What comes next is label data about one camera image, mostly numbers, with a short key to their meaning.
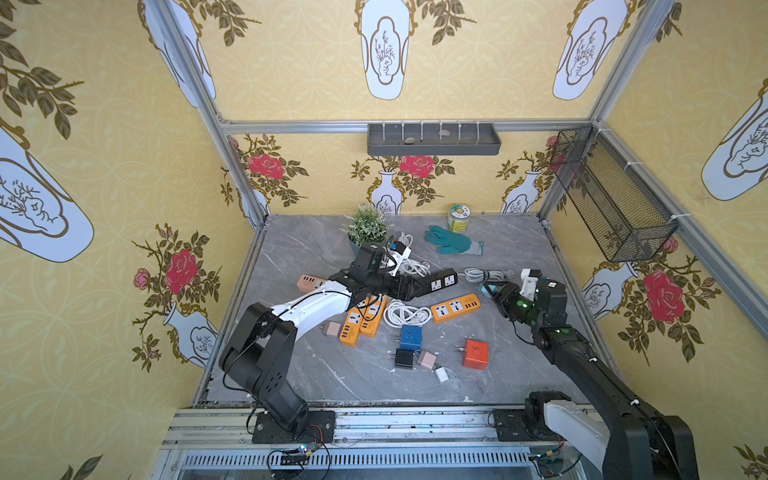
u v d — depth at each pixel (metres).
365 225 0.96
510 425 0.73
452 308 0.92
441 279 0.98
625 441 0.40
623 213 0.77
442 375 0.81
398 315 0.90
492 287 0.81
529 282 0.77
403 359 0.84
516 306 0.73
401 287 0.75
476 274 0.98
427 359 0.83
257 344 0.50
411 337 0.84
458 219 1.12
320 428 0.73
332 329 0.88
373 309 0.92
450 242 1.12
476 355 0.80
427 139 0.93
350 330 0.88
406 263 0.98
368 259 0.68
